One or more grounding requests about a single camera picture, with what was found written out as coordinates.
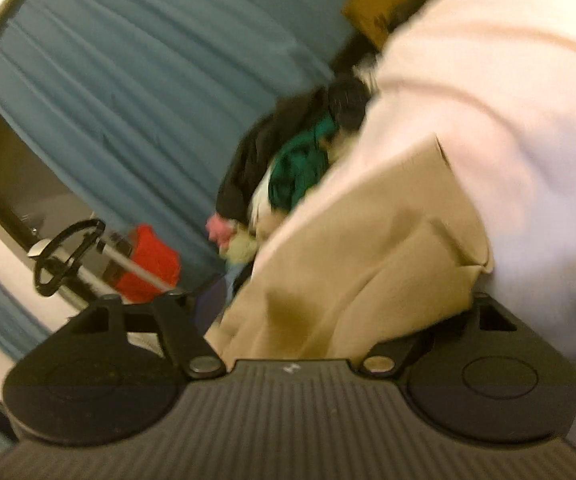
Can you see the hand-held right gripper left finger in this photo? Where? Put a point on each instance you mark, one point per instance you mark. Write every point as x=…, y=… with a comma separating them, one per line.
x=183, y=330

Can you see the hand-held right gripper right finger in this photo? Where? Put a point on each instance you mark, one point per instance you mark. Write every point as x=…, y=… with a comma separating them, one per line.
x=393, y=352

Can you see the beige printed t-shirt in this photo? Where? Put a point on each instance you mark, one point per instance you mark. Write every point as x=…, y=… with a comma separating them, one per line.
x=368, y=260

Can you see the pale yellow towel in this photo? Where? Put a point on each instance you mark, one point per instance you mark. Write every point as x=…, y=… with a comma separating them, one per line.
x=242, y=250

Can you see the pink garment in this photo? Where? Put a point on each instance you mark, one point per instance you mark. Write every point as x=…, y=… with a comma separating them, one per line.
x=219, y=230

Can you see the narrow blue curtain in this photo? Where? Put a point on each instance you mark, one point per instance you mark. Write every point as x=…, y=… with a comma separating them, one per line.
x=3, y=305

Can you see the black garment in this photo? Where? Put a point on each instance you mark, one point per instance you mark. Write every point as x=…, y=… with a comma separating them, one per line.
x=268, y=155

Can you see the green garment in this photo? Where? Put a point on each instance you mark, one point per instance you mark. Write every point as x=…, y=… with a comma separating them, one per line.
x=300, y=165

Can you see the dark window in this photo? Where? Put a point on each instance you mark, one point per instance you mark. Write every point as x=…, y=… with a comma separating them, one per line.
x=13, y=180

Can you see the wide blue curtain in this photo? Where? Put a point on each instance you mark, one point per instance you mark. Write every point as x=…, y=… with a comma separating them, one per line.
x=143, y=85

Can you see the pale pink bed sheet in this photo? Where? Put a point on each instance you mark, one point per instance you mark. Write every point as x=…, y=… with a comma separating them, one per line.
x=518, y=85

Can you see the yellow paper bag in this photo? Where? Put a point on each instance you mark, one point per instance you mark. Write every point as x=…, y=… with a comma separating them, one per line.
x=375, y=7

